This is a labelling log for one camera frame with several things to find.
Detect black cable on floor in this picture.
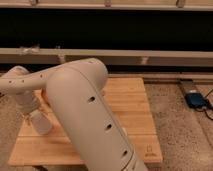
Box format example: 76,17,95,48
199,88,213,121

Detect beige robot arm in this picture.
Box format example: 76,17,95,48
0,58,148,171

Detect blue device on floor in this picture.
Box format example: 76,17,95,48
185,93,206,108

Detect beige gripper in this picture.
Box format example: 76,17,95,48
15,92,40,115

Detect long wooden bench rail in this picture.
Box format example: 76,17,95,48
0,47,213,67

